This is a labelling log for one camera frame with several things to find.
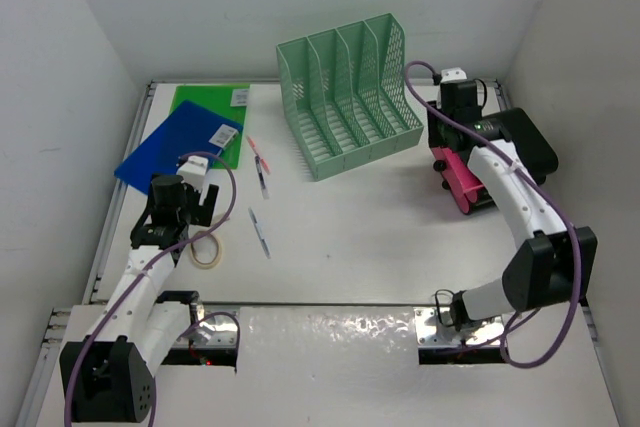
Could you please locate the beige masking tape roll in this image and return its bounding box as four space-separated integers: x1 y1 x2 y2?
189 233 224 270

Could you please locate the black drawer box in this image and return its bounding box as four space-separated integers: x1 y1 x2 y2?
457 108 559 213

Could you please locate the pink drawer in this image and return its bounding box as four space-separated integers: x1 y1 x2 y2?
431 147 487 215

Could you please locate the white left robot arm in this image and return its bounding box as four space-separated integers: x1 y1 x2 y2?
59 172 218 426

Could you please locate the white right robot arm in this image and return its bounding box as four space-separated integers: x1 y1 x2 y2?
427 80 597 330

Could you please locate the dark blue pen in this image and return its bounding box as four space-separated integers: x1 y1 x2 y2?
254 155 269 200

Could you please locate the light blue pen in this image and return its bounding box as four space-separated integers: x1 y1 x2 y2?
248 207 271 259

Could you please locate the blue plastic folder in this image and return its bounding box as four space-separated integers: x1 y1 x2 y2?
114 101 243 195

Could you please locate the red pen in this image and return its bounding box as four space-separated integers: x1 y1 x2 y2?
247 135 271 175

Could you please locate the green plastic folder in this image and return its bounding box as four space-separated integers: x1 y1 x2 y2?
169 84 250 169

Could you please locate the green mesh file organizer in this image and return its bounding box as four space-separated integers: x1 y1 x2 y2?
276 14 424 181

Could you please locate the white front cover board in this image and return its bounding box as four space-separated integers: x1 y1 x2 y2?
37 303 621 427

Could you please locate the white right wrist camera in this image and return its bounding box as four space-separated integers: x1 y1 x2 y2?
440 67 468 84

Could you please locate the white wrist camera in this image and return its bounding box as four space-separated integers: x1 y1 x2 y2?
177 155 209 192
440 67 468 84

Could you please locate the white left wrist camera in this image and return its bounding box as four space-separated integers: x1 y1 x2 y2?
177 155 209 192

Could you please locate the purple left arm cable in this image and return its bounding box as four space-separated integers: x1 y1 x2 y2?
62 150 239 427

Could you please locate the aluminium frame rail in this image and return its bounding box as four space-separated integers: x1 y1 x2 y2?
10 79 161 426

